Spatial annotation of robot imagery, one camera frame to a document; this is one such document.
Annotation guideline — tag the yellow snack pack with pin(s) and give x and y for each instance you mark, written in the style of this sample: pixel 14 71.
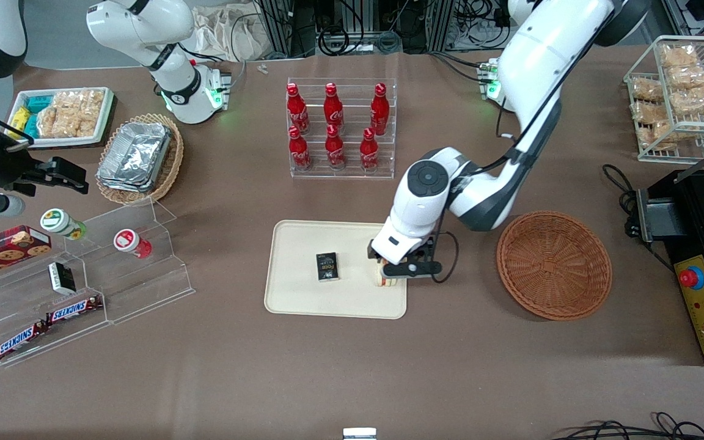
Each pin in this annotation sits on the yellow snack pack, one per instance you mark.
pixel 20 119

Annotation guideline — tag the small black card box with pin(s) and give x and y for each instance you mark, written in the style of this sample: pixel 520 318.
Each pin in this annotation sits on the small black card box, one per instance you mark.
pixel 327 267

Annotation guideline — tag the clear rice cracker pack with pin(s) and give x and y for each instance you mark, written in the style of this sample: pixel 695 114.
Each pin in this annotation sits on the clear rice cracker pack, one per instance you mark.
pixel 697 99
pixel 651 112
pixel 691 76
pixel 77 101
pixel 89 124
pixel 679 56
pixel 55 122
pixel 657 135
pixel 646 89

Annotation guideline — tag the white rectangular snack tray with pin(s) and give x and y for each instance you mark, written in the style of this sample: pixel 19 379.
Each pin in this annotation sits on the white rectangular snack tray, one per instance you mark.
pixel 104 131

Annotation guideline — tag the small black white box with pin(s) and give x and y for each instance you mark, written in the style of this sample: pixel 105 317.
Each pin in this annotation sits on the small black white box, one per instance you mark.
pixel 62 278

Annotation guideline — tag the oval wicker basket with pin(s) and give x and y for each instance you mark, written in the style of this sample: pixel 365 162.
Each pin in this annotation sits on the oval wicker basket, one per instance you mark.
pixel 172 165

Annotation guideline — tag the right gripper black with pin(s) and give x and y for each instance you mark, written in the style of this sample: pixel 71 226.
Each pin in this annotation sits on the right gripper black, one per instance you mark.
pixel 13 169

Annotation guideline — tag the teal snack pack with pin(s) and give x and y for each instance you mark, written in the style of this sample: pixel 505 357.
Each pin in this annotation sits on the teal snack pack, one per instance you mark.
pixel 38 104
pixel 31 126

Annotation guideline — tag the Snickers chocolate bar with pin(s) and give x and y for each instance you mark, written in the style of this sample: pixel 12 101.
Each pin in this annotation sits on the Snickers chocolate bar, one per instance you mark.
pixel 74 310
pixel 21 340

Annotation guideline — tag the red cookie box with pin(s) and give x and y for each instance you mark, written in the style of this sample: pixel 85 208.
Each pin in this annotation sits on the red cookie box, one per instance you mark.
pixel 3 250

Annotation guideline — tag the cream plastic tray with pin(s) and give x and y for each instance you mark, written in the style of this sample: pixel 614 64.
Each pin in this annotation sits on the cream plastic tray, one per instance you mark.
pixel 297 299

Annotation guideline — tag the small white block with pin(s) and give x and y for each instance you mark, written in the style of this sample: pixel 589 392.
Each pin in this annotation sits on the small white block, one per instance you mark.
pixel 359 434

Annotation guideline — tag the black fryer machine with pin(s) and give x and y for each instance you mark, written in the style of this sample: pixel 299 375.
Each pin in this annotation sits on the black fryer machine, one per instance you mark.
pixel 694 205

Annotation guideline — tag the clear acrylic step display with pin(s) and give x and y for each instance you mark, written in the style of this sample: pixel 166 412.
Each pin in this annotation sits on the clear acrylic step display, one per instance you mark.
pixel 144 287

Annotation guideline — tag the clear acrylic bottle rack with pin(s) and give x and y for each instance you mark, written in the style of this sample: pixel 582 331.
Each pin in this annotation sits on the clear acrylic bottle rack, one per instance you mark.
pixel 352 174

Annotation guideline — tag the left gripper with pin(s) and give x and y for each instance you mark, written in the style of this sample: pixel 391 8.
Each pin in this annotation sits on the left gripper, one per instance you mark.
pixel 426 246

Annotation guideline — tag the red lid jar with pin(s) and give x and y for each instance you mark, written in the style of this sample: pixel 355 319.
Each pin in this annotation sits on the red lid jar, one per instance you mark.
pixel 129 240

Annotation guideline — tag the red cola bottle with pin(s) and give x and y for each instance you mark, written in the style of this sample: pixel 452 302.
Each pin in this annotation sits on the red cola bottle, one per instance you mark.
pixel 335 150
pixel 333 107
pixel 297 110
pixel 379 110
pixel 369 153
pixel 300 153

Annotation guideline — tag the round brown wicker basket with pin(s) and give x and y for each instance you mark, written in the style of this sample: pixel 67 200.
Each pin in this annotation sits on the round brown wicker basket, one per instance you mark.
pixel 553 269

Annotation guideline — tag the beige cloth bag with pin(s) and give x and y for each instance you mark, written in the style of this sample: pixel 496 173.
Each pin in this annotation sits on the beige cloth bag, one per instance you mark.
pixel 217 30

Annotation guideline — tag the aluminium frame rack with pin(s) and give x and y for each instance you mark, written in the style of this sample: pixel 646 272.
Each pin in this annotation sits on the aluminium frame rack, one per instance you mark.
pixel 278 24
pixel 694 15

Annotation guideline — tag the grey metal box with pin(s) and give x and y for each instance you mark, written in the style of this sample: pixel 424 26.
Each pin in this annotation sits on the grey metal box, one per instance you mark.
pixel 660 220

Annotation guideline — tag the green lid jar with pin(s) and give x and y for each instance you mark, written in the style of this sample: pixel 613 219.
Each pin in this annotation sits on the green lid jar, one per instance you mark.
pixel 58 221

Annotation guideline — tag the red emergency stop button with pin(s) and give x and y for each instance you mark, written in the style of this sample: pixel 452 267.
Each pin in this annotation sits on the red emergency stop button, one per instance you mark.
pixel 689 278

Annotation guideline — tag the aluminium foil container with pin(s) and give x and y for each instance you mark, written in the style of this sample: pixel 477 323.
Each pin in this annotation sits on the aluminium foil container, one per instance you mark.
pixel 135 153
pixel 123 186

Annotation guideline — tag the small beige snack item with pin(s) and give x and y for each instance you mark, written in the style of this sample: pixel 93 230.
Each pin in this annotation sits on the small beige snack item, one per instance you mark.
pixel 392 282

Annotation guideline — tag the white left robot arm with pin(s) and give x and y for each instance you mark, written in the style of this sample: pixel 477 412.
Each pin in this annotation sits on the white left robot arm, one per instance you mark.
pixel 541 61

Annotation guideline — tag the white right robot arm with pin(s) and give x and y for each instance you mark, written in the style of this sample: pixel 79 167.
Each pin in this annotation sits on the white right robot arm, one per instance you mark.
pixel 175 79

